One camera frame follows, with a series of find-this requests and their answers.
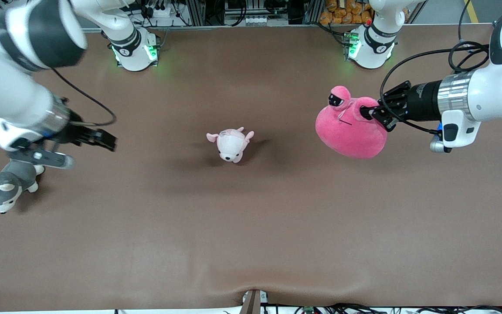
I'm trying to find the pink plush toy with sunglasses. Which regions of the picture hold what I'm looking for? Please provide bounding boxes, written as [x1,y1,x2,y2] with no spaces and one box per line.
[315,85,388,159]

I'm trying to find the grey white husky plush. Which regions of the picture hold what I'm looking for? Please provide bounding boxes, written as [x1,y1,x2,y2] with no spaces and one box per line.
[0,159,45,214]

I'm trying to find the orange snack pile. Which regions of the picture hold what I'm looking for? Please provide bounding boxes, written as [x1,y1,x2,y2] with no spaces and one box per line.
[319,0,374,25]

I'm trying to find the small white pink plush dog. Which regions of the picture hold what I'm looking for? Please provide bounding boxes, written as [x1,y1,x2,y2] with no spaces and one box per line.
[207,127,254,164]

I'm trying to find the white power strip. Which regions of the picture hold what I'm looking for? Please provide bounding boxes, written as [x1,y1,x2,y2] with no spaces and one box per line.
[143,3,176,19]

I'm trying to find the white connector block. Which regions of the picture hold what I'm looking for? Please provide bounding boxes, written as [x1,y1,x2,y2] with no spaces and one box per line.
[244,16,278,26]

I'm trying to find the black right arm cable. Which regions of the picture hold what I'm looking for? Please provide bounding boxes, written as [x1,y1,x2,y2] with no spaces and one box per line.
[51,68,117,128]

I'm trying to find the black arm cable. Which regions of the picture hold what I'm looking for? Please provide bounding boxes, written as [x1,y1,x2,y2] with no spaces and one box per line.
[51,68,117,128]
[380,0,491,135]

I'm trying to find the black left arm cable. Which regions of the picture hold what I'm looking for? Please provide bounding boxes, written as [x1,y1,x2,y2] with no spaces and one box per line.
[380,0,491,135]

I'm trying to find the aluminium frame post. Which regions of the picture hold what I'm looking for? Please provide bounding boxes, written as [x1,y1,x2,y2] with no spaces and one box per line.
[303,0,324,25]
[186,0,206,26]

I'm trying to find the aluminium table edge rail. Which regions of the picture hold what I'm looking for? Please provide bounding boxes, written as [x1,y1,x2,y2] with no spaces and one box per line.
[81,24,495,34]

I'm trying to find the black cable bundle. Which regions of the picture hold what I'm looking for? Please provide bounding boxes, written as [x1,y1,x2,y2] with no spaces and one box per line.
[273,303,502,314]

